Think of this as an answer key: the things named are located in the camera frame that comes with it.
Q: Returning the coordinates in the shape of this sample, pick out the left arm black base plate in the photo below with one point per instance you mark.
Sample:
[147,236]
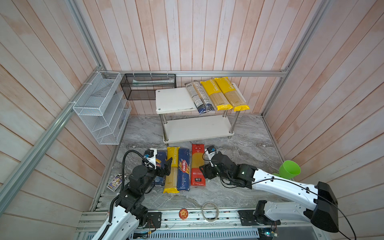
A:
[148,219]

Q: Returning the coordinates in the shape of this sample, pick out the clear tape roll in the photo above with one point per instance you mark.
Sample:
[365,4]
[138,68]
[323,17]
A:
[210,212]

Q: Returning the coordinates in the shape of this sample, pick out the blue Barilla spaghetti box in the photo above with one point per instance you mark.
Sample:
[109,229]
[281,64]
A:
[184,170]

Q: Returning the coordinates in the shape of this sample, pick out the small card pack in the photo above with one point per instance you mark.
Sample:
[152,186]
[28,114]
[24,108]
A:
[115,183]

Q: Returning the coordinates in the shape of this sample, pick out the red round sticker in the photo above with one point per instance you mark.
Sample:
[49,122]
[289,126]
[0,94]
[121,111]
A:
[183,214]

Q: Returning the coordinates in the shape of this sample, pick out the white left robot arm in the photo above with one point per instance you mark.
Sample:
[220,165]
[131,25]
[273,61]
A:
[126,211]

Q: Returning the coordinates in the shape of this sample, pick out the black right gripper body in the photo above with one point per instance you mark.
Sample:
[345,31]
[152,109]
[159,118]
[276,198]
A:
[211,171]

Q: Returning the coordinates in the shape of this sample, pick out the green plastic goblet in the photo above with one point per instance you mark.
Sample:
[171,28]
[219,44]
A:
[288,170]

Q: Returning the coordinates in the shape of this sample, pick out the dark blue pasta box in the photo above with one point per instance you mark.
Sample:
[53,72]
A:
[161,159]

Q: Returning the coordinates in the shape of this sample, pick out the red spaghetti bag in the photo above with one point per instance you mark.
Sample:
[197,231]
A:
[197,178]

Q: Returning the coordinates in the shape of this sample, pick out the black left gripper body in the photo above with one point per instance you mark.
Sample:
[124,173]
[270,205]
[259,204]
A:
[161,173]

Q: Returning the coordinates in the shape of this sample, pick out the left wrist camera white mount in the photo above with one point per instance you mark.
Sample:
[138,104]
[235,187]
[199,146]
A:
[150,158]

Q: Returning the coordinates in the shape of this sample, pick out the black mesh basket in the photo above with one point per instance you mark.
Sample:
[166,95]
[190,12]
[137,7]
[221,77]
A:
[142,87]

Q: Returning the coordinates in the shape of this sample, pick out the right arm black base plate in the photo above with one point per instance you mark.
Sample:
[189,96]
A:
[256,217]

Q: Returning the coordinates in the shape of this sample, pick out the clear blue spaghetti bag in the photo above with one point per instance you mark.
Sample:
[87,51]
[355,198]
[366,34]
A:
[200,97]

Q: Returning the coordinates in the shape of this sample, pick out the white wire mesh rack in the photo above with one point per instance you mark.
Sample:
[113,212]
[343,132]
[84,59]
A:
[103,108]

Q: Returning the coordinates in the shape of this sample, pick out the white two-tier shelf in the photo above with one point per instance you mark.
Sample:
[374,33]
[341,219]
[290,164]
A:
[189,128]

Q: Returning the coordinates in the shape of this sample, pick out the yellow pasta bag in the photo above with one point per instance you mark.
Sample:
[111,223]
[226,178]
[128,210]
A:
[231,94]
[172,180]
[216,95]

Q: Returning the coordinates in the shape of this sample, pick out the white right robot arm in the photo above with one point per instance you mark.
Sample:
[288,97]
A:
[316,204]

